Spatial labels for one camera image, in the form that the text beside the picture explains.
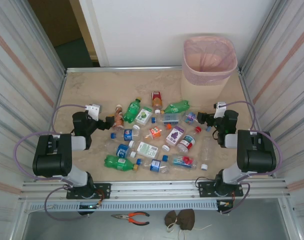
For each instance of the orange label bottle white cap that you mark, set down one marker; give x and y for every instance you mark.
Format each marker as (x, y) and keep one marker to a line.
(119, 120)

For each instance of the clear cola bottle blue cap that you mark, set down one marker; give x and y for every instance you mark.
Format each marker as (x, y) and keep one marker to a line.
(128, 134)

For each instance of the green soda bottle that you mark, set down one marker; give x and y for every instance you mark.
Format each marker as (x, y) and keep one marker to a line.
(132, 111)

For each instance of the green bottle yellow cap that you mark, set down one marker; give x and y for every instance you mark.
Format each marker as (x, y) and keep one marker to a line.
(117, 162)
(177, 107)

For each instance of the blue label bottle white cap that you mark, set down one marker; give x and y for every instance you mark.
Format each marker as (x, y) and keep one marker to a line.
(122, 150)

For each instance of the unlabelled clear bottle white cap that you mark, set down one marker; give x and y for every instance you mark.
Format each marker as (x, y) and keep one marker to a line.
(207, 150)

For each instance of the purple grape juice bottle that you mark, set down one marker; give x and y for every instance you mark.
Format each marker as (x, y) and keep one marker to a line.
(174, 135)

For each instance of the green apple juice bottle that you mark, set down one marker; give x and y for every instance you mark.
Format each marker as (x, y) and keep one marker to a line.
(143, 116)

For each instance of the clear bottle pale blue label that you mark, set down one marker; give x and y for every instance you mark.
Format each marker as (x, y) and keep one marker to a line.
(168, 118)

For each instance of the green white label bottle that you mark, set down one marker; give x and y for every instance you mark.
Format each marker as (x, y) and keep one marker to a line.
(147, 149)

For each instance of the red label tea bottle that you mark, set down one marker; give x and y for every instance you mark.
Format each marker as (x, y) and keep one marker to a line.
(157, 101)

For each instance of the clear bottle blue square label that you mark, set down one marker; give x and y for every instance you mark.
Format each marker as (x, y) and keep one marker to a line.
(155, 165)

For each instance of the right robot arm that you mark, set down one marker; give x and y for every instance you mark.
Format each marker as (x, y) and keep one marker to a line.
(257, 155)

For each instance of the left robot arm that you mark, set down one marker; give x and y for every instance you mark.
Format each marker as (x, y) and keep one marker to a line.
(52, 160)

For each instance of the beige ribbed waste bin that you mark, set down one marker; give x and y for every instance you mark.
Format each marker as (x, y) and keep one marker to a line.
(199, 92)

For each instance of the pink plastic bin liner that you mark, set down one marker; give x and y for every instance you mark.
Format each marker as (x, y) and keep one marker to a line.
(192, 75)

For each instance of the clear bottle colourful label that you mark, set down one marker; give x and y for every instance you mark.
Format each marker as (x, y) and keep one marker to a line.
(190, 117)

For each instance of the red teal label bottle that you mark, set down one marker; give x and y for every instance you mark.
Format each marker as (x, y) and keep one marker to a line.
(187, 142)

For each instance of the blue red label water bottle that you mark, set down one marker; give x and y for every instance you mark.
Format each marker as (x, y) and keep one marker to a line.
(180, 161)

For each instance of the brown cloth mask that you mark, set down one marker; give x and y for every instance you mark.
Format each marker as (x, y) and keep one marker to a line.
(187, 219)

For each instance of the brown fabric pouch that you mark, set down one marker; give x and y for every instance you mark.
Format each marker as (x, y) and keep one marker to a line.
(171, 218)

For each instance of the brown wooden door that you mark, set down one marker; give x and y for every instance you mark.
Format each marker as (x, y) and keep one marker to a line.
(54, 22)

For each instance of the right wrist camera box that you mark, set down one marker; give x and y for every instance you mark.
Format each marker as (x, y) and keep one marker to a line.
(220, 110)

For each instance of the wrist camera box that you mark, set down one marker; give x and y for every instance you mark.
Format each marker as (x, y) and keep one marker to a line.
(94, 110)
(220, 110)

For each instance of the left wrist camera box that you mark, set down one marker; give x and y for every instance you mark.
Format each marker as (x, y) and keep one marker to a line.
(94, 110)

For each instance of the aluminium table edge rail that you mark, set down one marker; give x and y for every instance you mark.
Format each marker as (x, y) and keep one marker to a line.
(122, 69)
(244, 85)

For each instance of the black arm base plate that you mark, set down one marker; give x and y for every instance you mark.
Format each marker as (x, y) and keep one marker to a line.
(204, 188)
(104, 190)

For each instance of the striped enclosure panel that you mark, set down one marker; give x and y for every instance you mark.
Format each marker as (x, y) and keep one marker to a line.
(17, 87)
(303, 120)

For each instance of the wide grooved aluminium rail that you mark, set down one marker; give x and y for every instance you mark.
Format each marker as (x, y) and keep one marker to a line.
(154, 191)

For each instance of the white door frame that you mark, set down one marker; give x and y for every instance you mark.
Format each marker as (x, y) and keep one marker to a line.
(93, 32)

